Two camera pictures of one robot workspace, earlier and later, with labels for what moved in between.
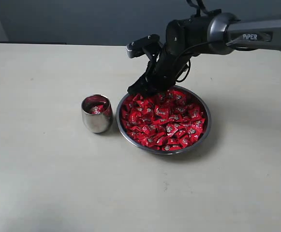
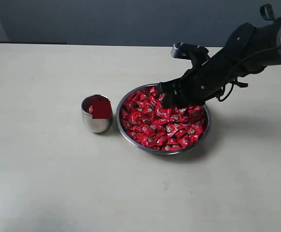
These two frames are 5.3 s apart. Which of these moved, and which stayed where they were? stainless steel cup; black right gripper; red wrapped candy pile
Moved: black right gripper
Stayed: stainless steel cup; red wrapped candy pile
